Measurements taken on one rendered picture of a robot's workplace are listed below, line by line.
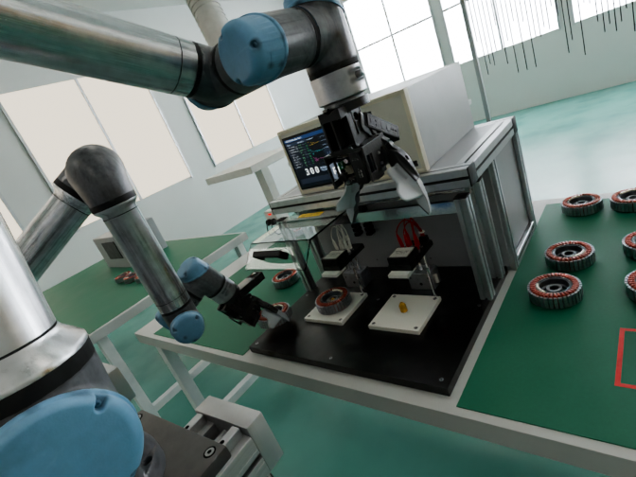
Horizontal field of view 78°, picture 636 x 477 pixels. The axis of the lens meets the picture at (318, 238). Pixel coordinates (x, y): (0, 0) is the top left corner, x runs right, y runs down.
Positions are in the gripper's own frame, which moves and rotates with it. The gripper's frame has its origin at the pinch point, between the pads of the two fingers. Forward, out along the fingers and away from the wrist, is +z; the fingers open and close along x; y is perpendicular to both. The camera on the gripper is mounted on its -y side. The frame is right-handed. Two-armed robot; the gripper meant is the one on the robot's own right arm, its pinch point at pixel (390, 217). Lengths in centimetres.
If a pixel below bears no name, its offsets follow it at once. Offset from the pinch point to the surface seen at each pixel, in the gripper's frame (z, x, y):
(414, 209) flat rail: 12.0, -12.3, -32.1
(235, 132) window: -18, -475, -406
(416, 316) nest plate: 37.1, -14.5, -20.8
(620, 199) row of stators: 37, 27, -81
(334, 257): 23, -41, -29
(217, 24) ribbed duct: -74, -131, -113
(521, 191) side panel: 27, 4, -72
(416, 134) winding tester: -5.6, -7.5, -35.3
